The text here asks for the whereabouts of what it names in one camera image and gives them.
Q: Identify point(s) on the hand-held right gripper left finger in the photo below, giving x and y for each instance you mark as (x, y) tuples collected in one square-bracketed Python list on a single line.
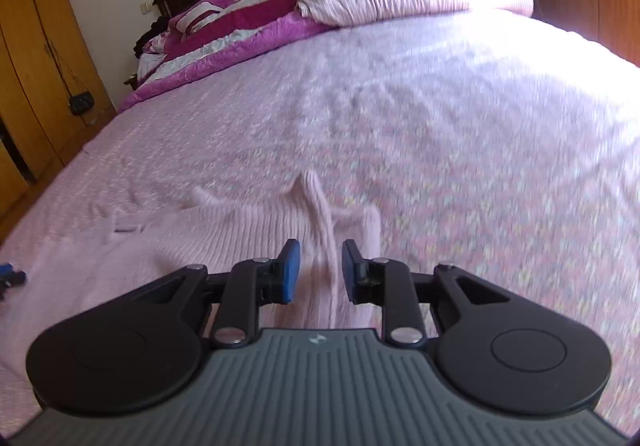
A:
[(290, 271)]

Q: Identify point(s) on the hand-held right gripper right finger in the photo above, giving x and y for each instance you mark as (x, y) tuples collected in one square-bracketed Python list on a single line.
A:
[(351, 273)]

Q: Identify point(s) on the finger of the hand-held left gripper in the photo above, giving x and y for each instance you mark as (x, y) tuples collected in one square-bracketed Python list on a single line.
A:
[(11, 275)]

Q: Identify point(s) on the pink knit sweater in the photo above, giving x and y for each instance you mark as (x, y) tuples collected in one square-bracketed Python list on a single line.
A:
[(200, 246)]

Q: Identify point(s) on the floral pink bedspread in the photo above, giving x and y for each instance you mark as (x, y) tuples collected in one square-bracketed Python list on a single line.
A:
[(425, 136)]

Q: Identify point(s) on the black handbag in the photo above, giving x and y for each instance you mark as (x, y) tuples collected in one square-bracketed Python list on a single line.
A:
[(81, 102)]

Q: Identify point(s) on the wooden wardrobe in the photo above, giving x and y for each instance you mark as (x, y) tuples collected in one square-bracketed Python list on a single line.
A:
[(35, 51)]

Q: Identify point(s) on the magenta and white blanket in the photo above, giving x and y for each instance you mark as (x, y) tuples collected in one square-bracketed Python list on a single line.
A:
[(225, 36)]

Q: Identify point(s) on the dark cloth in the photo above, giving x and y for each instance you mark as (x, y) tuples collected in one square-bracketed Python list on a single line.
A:
[(150, 34)]

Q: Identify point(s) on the wall socket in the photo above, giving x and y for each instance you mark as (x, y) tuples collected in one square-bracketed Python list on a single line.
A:
[(145, 6)]

